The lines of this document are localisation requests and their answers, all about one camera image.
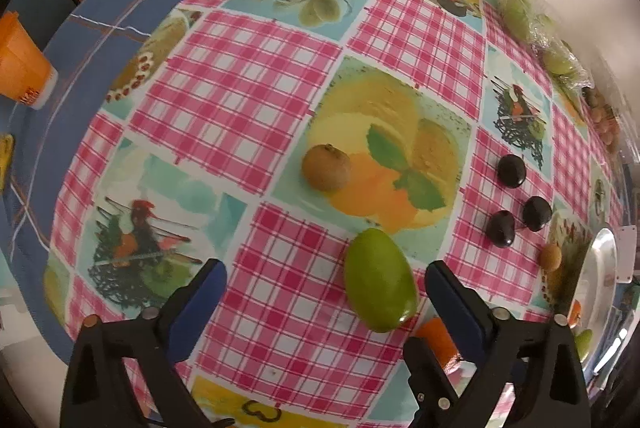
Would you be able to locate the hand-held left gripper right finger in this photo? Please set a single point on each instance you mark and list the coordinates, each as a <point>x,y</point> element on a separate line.
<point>452,303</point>

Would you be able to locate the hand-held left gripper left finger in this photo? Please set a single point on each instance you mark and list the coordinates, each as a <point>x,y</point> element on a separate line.
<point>197,303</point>

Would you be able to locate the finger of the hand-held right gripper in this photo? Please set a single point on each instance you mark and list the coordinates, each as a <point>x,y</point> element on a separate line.
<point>430,388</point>

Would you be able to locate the orange carrot piece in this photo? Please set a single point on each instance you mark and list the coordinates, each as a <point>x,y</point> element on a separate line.
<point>432,338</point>

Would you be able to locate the green mango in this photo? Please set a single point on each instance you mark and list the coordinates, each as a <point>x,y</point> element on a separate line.
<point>380,280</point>

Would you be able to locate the dark plum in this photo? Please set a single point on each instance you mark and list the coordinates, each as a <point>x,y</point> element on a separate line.
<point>536,213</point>
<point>511,170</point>
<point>501,229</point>

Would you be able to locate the round metal plate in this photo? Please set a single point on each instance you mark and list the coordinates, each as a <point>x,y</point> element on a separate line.
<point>597,288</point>

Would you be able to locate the small brown kiwi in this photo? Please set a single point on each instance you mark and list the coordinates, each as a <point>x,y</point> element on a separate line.
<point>551,256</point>

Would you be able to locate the orange tangerine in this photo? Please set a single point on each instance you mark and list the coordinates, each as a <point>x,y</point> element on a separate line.
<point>576,313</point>

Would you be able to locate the small green fruit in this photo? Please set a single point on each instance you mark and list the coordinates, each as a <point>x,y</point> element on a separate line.
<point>583,344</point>

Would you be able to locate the pink checked printed tablecloth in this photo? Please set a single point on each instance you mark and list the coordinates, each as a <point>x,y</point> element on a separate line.
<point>240,72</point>

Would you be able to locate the yellow object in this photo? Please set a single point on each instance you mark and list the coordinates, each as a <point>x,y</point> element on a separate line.
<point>5,162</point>

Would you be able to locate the clear box of longans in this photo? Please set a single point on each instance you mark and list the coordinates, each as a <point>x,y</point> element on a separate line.
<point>602,117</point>

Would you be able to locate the bag of green apples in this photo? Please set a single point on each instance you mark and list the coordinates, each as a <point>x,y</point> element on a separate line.
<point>530,17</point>

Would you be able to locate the orange plastic cup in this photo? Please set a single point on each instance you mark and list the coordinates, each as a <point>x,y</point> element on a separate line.
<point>22,57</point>

